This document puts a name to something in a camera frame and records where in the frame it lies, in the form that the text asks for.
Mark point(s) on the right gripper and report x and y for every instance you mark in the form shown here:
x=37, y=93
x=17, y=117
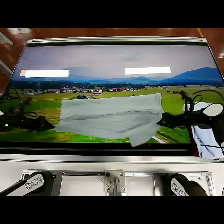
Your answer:
x=175, y=120

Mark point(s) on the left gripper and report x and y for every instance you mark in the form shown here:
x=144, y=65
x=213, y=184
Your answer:
x=39, y=124

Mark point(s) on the grey shirt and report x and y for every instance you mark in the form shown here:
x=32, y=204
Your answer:
x=111, y=116

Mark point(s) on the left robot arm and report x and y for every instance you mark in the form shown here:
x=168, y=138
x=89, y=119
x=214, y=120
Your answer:
x=31, y=184

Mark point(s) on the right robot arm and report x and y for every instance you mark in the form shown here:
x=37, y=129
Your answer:
x=181, y=187

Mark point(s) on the red garment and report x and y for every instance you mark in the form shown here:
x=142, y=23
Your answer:
x=195, y=146

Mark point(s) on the white garment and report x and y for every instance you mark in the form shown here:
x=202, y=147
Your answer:
x=208, y=141

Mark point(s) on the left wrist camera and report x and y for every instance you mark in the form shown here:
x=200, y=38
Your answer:
x=24, y=106

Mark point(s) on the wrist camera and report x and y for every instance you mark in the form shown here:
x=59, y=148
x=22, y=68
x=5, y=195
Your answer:
x=186, y=100
x=24, y=106

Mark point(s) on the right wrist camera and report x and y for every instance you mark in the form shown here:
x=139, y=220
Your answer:
x=186, y=100

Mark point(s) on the silver frame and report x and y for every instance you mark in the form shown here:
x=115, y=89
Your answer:
x=113, y=166

